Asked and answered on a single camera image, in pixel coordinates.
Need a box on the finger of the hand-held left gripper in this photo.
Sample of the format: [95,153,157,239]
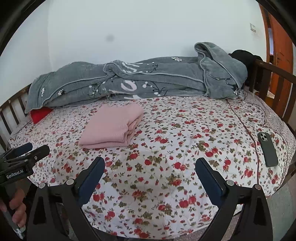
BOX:
[5,145,51,165]
[3,142,33,157]

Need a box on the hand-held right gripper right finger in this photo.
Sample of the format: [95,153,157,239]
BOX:
[195,158,277,241]

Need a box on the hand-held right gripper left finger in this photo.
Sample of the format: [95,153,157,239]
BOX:
[26,157,106,241]

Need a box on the pink knit sweater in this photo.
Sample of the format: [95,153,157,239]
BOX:
[78,103,144,149]

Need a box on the person's left hand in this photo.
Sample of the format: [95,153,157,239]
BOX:
[9,188,27,229]

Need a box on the red pillow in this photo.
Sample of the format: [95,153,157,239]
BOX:
[30,107,53,124]

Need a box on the floral bed sheet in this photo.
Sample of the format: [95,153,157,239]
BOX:
[8,89,296,239]

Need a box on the dark smartphone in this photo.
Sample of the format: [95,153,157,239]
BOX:
[257,132,278,167]

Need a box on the grey flower print blanket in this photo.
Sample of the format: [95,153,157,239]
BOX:
[24,42,248,114]

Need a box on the black garment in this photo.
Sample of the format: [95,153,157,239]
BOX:
[228,49,263,86]

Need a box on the orange wooden door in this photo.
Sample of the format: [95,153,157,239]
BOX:
[259,5,295,77]

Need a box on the dark wooden bed frame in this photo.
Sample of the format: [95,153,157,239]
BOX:
[0,59,296,151]

